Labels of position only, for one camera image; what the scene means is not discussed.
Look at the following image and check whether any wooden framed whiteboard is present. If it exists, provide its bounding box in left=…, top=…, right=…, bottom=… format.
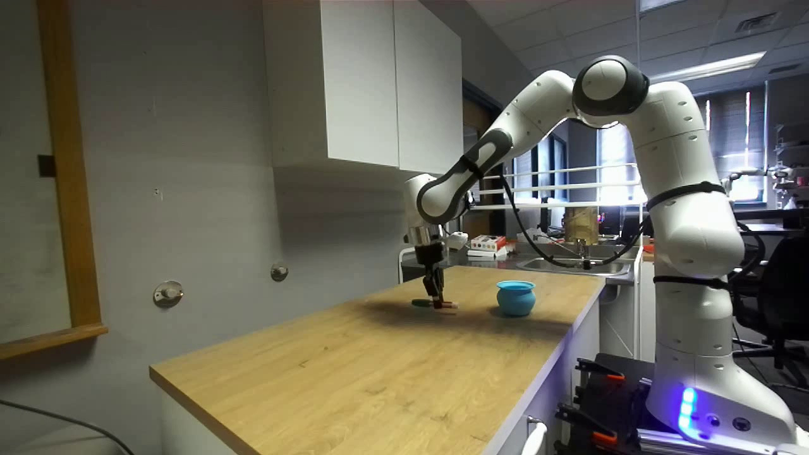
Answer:
left=0, top=0, right=112, bottom=366

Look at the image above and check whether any colourful printed box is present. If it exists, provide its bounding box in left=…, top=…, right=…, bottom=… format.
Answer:
left=465, top=236, right=519, bottom=262

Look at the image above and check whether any thin black floor cable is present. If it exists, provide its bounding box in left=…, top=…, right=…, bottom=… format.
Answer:
left=0, top=396, right=137, bottom=455

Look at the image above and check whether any round metal wall outlet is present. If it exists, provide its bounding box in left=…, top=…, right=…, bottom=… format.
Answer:
left=149, top=278, right=188, bottom=311

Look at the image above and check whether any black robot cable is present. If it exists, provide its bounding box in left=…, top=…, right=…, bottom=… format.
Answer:
left=495, top=173, right=645, bottom=274

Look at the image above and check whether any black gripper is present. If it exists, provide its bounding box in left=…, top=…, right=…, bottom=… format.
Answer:
left=413, top=240, right=449, bottom=308

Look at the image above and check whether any long ceiling light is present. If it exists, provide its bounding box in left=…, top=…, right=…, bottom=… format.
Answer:
left=649, top=49, right=772, bottom=89

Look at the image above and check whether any black clamp with orange grips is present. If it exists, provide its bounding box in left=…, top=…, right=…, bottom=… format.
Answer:
left=557, top=355, right=653, bottom=455

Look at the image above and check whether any black office chair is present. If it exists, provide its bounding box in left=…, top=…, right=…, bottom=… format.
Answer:
left=731, top=220, right=809, bottom=391

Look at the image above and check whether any blue bowl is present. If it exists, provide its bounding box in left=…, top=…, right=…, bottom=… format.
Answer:
left=494, top=278, right=538, bottom=322

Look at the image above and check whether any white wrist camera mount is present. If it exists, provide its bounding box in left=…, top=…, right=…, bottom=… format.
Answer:
left=442, top=230, right=473, bottom=255

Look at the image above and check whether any white wall cabinet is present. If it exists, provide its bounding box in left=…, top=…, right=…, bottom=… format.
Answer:
left=260, top=0, right=465, bottom=178

